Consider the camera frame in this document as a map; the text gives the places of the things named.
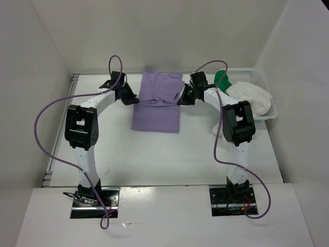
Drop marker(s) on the white plastic laundry basket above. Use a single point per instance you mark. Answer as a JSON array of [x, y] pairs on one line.
[[256, 77]]

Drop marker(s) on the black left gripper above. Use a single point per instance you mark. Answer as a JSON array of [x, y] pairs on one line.
[[132, 99]]

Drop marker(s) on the purple t shirt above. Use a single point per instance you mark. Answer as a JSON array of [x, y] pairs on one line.
[[157, 110]]

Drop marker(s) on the white t shirt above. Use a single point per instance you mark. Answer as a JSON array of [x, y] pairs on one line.
[[259, 99]]

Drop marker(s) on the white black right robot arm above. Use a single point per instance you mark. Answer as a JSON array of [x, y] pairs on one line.
[[236, 124]]

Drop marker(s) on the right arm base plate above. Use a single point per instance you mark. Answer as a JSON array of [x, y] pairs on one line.
[[222, 205]]

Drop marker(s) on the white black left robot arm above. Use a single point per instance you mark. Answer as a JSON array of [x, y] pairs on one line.
[[82, 131]]

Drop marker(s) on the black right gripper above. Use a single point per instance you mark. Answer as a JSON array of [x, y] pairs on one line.
[[184, 100]]

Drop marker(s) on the green t shirt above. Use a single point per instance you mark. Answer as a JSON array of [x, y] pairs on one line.
[[222, 81]]

